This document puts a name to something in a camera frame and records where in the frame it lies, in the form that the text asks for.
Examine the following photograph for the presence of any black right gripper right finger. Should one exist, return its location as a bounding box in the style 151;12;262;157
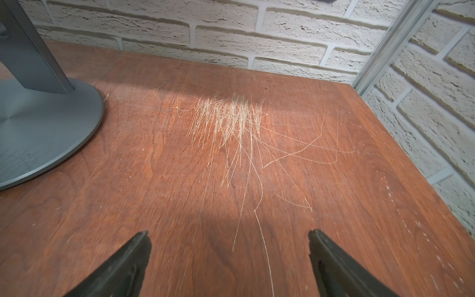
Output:
308;229;397;297

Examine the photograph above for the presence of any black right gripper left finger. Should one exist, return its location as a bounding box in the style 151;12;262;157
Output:
66;231;152;297

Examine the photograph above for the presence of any grey round monitor stand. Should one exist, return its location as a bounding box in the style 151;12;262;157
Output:
1;1;104;189

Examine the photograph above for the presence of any right aluminium corner post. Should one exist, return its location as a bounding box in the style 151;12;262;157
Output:
352;0;439;98

